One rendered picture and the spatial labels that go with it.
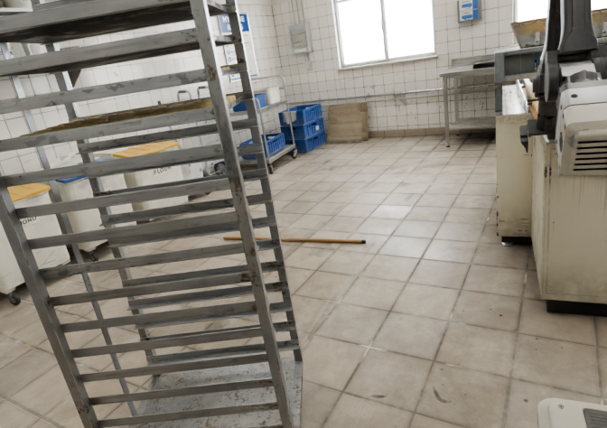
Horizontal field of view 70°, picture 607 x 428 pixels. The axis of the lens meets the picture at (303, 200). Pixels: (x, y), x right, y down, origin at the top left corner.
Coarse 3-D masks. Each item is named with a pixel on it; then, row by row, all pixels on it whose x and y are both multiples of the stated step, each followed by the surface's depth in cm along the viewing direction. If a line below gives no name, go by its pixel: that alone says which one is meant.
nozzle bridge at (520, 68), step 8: (600, 40) 215; (512, 48) 250; (528, 48) 228; (536, 48) 226; (496, 56) 235; (504, 56) 234; (512, 56) 239; (520, 56) 238; (528, 56) 236; (536, 56) 235; (496, 64) 236; (504, 64) 235; (512, 64) 241; (520, 64) 239; (528, 64) 238; (496, 72) 237; (504, 72) 236; (512, 72) 242; (520, 72) 240; (528, 72) 238; (536, 72) 233; (496, 80) 239; (504, 80) 238; (496, 88) 250; (496, 96) 251; (496, 104) 253
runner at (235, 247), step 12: (168, 252) 117; (180, 252) 117; (192, 252) 117; (204, 252) 116; (216, 252) 116; (228, 252) 116; (240, 252) 116; (84, 264) 118; (96, 264) 118; (108, 264) 118; (120, 264) 118; (132, 264) 118; (144, 264) 118; (48, 276) 120
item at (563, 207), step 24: (552, 144) 178; (552, 168) 181; (552, 192) 184; (576, 192) 181; (600, 192) 177; (552, 216) 188; (576, 216) 184; (600, 216) 180; (552, 240) 191; (576, 240) 187; (600, 240) 184; (552, 264) 195; (576, 264) 191; (600, 264) 187; (552, 288) 199; (576, 288) 194; (600, 288) 191; (576, 312) 201; (600, 312) 197
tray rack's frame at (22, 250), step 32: (32, 0) 136; (32, 128) 127; (0, 192) 109; (64, 224) 136; (32, 256) 117; (32, 288) 118; (64, 352) 125; (160, 384) 178; (192, 384) 175; (288, 384) 166; (96, 416) 136; (224, 416) 156; (256, 416) 154
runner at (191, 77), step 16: (128, 80) 102; (144, 80) 102; (160, 80) 102; (176, 80) 102; (192, 80) 102; (48, 96) 104; (64, 96) 104; (80, 96) 104; (96, 96) 104; (112, 96) 104; (0, 112) 105
